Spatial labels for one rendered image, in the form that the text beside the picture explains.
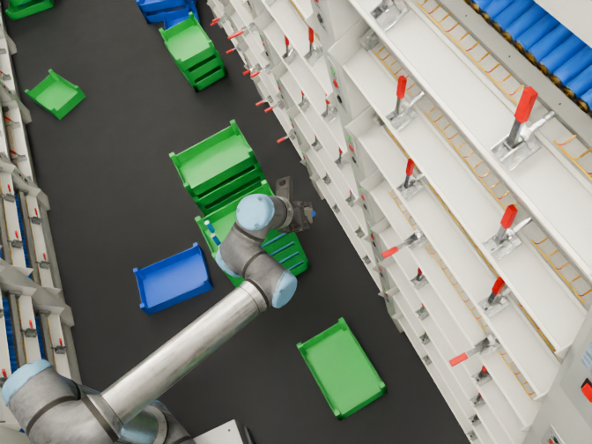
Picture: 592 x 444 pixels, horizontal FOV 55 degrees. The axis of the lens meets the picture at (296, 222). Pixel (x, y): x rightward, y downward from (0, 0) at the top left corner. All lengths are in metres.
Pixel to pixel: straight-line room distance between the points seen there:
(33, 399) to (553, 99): 1.12
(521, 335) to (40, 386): 0.96
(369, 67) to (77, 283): 2.04
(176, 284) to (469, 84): 2.00
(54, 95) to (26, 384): 2.53
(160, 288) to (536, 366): 1.87
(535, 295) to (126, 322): 2.02
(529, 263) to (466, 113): 0.23
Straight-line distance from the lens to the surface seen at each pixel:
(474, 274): 1.01
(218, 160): 2.38
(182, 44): 3.25
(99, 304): 2.68
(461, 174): 0.86
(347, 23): 1.01
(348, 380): 2.17
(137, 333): 2.52
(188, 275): 2.53
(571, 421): 0.89
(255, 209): 1.43
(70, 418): 1.31
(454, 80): 0.71
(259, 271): 1.42
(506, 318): 0.98
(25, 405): 1.36
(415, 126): 0.93
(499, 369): 1.17
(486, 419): 1.56
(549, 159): 0.63
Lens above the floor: 2.06
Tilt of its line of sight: 56 degrees down
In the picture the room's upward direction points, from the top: 24 degrees counter-clockwise
